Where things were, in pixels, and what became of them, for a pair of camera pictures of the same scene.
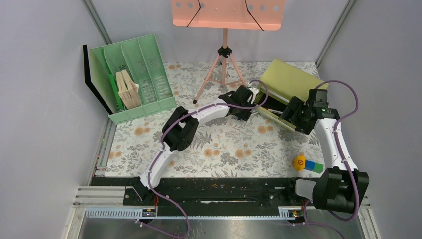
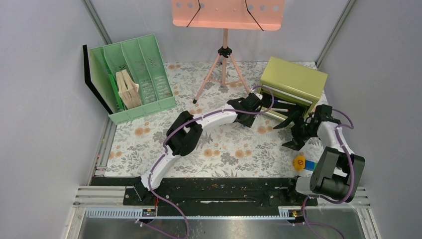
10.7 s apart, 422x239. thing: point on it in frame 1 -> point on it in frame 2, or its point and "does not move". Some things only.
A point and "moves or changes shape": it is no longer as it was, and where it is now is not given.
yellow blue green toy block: (300, 164) does not move
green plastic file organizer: (142, 56) does not move
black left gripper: (245, 116) -> (248, 123)
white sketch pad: (96, 76) does not move
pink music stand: (263, 15) does not move
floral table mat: (225, 145) does not move
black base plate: (209, 191) does not move
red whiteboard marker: (274, 110) moves or changes shape
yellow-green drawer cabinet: (278, 82) moves or changes shape
